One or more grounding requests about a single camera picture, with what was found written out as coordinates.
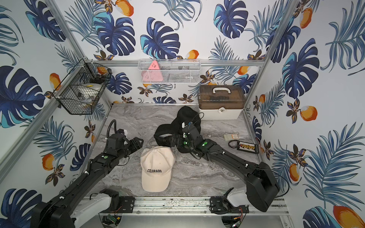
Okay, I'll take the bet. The black cap with white label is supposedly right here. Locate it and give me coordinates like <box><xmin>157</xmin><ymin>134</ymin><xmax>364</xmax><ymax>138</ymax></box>
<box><xmin>154</xmin><ymin>124</ymin><xmax>183</xmax><ymax>147</ymax></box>

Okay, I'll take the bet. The cream Colorado cap back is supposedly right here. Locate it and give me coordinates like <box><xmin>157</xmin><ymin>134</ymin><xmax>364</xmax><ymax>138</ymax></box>
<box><xmin>140</xmin><ymin>146</ymin><xmax>175</xmax><ymax>192</ymax></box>

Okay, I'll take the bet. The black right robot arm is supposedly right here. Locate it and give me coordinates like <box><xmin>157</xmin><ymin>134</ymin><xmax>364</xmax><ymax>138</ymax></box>
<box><xmin>163</xmin><ymin>123</ymin><xmax>280</xmax><ymax>212</ymax></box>

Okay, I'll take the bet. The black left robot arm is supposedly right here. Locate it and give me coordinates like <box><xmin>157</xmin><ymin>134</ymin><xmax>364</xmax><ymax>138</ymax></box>
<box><xmin>30</xmin><ymin>133</ymin><xmax>144</xmax><ymax>228</ymax></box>

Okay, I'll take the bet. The black cap right rear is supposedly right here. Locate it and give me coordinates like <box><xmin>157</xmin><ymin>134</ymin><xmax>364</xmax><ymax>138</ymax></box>
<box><xmin>172</xmin><ymin>106</ymin><xmax>201</xmax><ymax>135</ymax></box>

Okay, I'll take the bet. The brown lid storage box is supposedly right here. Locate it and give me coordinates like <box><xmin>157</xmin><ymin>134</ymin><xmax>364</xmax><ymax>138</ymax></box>
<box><xmin>198</xmin><ymin>85</ymin><xmax>246</xmax><ymax>120</ymax></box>

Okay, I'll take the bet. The black board with connectors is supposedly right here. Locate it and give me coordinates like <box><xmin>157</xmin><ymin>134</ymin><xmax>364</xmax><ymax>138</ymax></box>
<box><xmin>228</xmin><ymin>140</ymin><xmax>259</xmax><ymax>154</ymax></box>

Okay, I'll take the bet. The pink triangle card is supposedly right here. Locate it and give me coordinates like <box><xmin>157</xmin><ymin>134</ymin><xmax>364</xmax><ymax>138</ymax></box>
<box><xmin>142</xmin><ymin>60</ymin><xmax>163</xmax><ymax>83</ymax></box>

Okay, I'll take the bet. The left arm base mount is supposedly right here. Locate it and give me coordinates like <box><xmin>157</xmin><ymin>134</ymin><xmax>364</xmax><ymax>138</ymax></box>
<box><xmin>71</xmin><ymin>189</ymin><xmax>136</xmax><ymax>228</ymax></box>

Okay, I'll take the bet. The black wire basket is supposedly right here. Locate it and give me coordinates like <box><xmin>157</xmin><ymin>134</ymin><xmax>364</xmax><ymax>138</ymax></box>
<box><xmin>52</xmin><ymin>59</ymin><xmax>112</xmax><ymax>115</ymax></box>

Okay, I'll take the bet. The clear wall shelf basket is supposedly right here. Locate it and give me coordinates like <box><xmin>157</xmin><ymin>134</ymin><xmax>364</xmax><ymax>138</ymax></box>
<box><xmin>138</xmin><ymin>59</ymin><xmax>201</xmax><ymax>84</ymax></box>

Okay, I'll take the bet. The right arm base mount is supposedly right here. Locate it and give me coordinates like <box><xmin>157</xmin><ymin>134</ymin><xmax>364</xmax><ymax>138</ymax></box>
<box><xmin>209</xmin><ymin>188</ymin><xmax>250</xmax><ymax>215</ymax></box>

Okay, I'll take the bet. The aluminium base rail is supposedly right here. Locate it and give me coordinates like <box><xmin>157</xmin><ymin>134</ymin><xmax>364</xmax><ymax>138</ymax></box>
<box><xmin>56</xmin><ymin>195</ymin><xmax>289</xmax><ymax>216</ymax></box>

